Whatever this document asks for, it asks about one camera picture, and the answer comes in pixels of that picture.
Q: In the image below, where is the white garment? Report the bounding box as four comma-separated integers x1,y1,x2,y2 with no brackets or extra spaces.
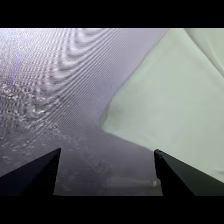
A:
99,27,224,184

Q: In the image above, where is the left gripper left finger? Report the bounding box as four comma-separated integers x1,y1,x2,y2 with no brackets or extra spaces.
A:
0,147,62,197

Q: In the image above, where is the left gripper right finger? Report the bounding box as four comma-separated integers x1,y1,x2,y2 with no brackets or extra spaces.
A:
153,148,224,197

